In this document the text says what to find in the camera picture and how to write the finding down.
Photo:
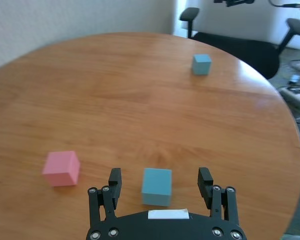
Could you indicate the beige power strip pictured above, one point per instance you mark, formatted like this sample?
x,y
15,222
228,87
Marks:
x,y
293,96

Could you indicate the black office chair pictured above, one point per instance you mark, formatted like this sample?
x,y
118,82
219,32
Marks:
x,y
240,47

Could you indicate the pink building block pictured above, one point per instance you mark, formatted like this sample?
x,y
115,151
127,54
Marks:
x,y
61,168

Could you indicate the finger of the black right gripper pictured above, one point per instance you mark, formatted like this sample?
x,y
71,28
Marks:
x,y
237,2

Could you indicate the small blue white device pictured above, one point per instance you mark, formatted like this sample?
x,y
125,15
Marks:
x,y
294,78

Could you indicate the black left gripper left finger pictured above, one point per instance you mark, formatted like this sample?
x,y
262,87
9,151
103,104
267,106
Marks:
x,y
114,195

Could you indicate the light blue building block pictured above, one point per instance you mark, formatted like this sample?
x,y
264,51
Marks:
x,y
202,65
156,186

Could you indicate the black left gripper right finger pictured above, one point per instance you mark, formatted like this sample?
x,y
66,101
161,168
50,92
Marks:
x,y
205,190

